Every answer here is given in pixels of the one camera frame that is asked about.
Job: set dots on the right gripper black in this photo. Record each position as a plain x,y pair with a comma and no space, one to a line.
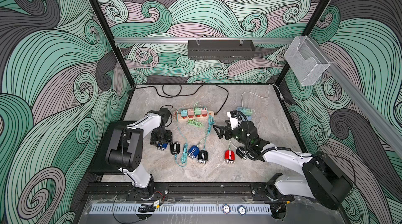
222,130

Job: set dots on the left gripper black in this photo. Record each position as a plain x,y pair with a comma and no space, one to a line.
168,137

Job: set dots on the beige power strip red sockets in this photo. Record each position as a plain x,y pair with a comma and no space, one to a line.
196,117

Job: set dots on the pink usb charger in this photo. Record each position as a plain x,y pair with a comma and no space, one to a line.
204,111
190,113

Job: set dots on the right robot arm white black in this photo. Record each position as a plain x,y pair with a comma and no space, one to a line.
316,176

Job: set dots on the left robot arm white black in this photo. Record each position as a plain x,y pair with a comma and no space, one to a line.
140,178

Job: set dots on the black electric shaver middle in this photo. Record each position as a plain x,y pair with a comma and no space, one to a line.
202,157

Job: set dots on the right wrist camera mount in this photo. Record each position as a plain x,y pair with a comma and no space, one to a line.
233,118

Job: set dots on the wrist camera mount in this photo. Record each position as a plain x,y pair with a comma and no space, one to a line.
165,114
233,118

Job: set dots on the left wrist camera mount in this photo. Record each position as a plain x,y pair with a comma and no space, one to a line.
165,114

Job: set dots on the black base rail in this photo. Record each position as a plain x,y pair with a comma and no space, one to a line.
175,191

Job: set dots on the black wall shelf tray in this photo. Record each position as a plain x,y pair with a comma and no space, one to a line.
220,49

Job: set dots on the perforated white cable duct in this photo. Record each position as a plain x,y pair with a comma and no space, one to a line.
231,208

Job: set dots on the clear acrylic wall holder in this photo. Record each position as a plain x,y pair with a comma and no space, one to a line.
307,60

